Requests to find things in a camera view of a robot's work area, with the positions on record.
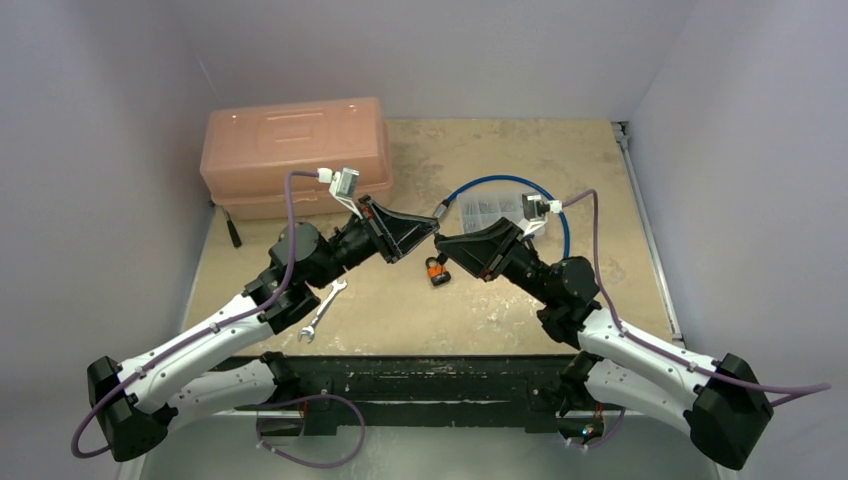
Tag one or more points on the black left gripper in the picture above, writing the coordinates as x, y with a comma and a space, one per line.
397, 233

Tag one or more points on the silver open-end wrench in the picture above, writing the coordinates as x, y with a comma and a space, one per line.
308, 332

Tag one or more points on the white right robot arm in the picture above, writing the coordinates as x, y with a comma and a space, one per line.
717, 403

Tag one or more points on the orange black padlock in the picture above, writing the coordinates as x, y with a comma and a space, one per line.
437, 272

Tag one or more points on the blue cable lock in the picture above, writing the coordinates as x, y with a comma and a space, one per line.
491, 183

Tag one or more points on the orange plastic toolbox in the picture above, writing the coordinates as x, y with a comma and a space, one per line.
249, 151

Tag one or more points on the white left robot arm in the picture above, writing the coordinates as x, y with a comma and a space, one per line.
138, 401

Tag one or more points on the black-handled tool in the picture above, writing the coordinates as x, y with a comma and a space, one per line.
232, 229

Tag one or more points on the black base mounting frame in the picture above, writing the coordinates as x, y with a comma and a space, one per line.
536, 393

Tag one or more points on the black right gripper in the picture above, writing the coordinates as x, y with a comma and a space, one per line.
502, 249

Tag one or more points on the clear plastic screw organizer box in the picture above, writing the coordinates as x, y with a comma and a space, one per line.
480, 210

